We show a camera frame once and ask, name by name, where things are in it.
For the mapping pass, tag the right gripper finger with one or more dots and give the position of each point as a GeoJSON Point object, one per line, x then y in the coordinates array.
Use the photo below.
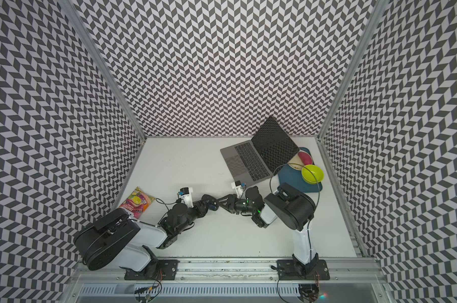
{"type": "Point", "coordinates": [229, 198]}
{"type": "Point", "coordinates": [229, 206]}

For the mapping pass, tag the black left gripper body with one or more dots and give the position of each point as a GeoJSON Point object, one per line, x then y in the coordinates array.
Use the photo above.
{"type": "Point", "coordinates": [197, 212]}

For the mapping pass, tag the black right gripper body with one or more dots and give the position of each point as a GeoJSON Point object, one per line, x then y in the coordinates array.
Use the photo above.
{"type": "Point", "coordinates": [242, 206]}

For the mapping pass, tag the grey laptop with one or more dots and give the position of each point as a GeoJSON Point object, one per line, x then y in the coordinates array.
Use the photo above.
{"type": "Point", "coordinates": [261, 157]}

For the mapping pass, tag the black wireless mouse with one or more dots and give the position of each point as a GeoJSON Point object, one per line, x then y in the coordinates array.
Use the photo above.
{"type": "Point", "coordinates": [212, 204]}

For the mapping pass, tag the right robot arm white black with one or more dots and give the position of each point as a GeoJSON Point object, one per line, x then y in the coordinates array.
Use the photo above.
{"type": "Point", "coordinates": [296, 210]}

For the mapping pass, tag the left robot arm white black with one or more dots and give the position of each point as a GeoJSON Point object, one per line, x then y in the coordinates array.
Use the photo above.
{"type": "Point", "coordinates": [120, 240]}

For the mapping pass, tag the teal tray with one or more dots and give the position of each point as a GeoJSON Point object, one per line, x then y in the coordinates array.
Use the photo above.
{"type": "Point", "coordinates": [292, 175]}

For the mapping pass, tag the beige plate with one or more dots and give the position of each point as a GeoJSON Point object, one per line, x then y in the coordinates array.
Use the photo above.
{"type": "Point", "coordinates": [296, 163]}

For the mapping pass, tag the Fox's candy bag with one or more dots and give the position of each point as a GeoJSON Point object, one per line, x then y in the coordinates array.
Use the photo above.
{"type": "Point", "coordinates": [137, 203]}

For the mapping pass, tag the lime green bowl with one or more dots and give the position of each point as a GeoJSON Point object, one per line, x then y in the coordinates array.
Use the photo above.
{"type": "Point", "coordinates": [312, 174]}

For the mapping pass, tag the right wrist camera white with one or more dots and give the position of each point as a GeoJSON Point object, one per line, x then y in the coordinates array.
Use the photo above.
{"type": "Point", "coordinates": [239, 188]}

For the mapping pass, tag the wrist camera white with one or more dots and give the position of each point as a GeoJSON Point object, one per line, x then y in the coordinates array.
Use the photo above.
{"type": "Point", "coordinates": [185, 196]}
{"type": "Point", "coordinates": [239, 188]}

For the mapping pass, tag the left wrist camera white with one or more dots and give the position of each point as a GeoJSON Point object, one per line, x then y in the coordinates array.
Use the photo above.
{"type": "Point", "coordinates": [185, 196]}

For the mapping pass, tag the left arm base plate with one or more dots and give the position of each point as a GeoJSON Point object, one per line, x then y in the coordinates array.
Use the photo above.
{"type": "Point", "coordinates": [167, 269]}

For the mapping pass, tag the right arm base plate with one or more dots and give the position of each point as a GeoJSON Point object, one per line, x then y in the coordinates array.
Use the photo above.
{"type": "Point", "coordinates": [292, 270]}

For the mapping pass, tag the aluminium front rail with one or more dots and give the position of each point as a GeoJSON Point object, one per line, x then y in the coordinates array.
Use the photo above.
{"type": "Point", "coordinates": [208, 270]}

